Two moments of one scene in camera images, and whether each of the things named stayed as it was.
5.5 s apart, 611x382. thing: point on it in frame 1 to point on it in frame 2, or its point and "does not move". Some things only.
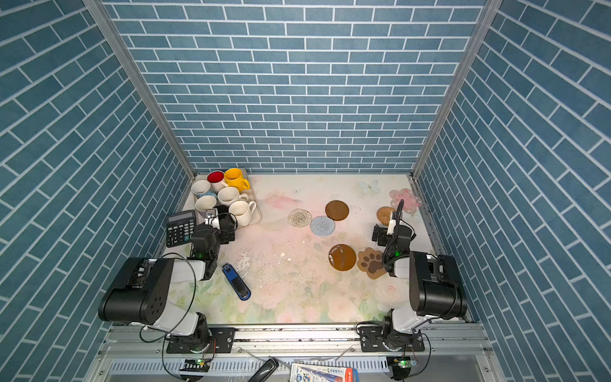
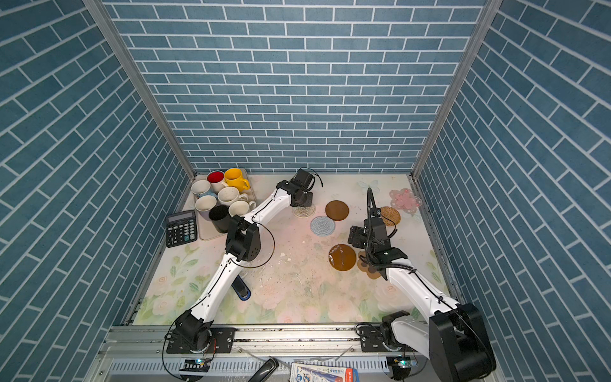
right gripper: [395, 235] to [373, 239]
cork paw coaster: [371, 262] does not move
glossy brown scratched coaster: [342, 257] does not move
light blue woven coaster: [322, 226] does not move
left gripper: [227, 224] to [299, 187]
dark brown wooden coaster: [337, 210] does not move
